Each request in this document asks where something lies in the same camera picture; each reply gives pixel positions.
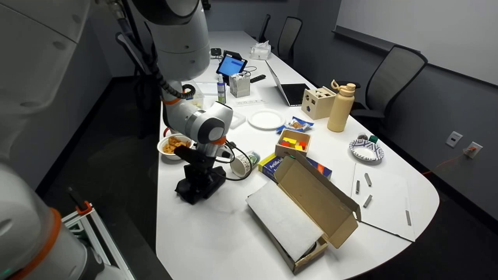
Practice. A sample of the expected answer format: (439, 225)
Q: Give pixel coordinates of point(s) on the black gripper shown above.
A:
(202, 166)

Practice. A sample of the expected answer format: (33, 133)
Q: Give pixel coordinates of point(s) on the dark grey towel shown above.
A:
(194, 197)

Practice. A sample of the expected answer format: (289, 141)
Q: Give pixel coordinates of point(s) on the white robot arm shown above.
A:
(176, 40)

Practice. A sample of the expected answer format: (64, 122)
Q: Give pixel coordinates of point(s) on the white printed cup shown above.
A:
(243, 164)

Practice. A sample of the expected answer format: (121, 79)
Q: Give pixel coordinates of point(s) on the white bowl of pretzels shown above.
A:
(168, 144)

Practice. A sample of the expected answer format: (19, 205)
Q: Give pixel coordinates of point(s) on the red mug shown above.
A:
(166, 130)

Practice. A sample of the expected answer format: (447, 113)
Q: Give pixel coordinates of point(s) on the white round plate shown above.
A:
(264, 119)

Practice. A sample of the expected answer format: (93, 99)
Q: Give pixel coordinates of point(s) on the white foam sheet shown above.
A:
(285, 219)

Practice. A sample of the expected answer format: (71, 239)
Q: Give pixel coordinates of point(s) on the black round jar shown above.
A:
(188, 91)

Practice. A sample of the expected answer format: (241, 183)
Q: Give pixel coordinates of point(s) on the small bottle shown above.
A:
(221, 88)

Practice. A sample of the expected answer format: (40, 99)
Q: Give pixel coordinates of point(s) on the white box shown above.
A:
(240, 84)

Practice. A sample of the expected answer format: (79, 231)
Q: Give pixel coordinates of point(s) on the small cardboard box coloured blocks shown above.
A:
(303, 140)

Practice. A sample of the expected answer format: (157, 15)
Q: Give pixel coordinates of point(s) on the open cardboard box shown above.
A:
(316, 199)

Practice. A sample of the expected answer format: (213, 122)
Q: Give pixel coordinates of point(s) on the blue snack packet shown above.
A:
(300, 124)

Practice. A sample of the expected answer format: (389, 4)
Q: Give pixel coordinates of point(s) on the black marker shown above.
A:
(257, 77)

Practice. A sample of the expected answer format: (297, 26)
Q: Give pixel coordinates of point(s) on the tablet with blue screen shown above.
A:
(232, 63)

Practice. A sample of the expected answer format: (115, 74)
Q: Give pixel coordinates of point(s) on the grey laptop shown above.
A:
(296, 93)

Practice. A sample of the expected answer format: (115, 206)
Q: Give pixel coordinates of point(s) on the small black device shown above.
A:
(215, 51)

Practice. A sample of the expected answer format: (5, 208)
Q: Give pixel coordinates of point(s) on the wooden shape sorter cube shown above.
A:
(317, 102)

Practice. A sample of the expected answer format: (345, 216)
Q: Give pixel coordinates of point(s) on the clear plastic bag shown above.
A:
(260, 49)

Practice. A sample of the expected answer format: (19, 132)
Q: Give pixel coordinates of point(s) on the grey metal peg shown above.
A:
(356, 186)
(367, 200)
(408, 217)
(367, 178)

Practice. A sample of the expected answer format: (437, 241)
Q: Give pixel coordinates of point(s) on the beige water bottle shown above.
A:
(339, 110)

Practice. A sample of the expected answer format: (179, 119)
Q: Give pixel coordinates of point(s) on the grey office chair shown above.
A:
(394, 77)
(288, 38)

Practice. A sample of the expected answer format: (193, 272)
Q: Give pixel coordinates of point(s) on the black office chair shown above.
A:
(264, 26)

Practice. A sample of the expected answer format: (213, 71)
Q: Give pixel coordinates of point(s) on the small green item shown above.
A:
(373, 138)

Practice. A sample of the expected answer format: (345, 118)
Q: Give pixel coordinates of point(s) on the white paper sheet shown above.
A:
(389, 196)

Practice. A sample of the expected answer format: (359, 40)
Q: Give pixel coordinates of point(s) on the whiteboard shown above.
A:
(425, 24)

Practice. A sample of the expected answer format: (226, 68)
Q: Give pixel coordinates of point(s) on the white metal frame stand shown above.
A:
(87, 219)

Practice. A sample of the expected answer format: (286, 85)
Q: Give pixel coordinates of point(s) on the white wall outlet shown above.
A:
(471, 149)
(454, 138)

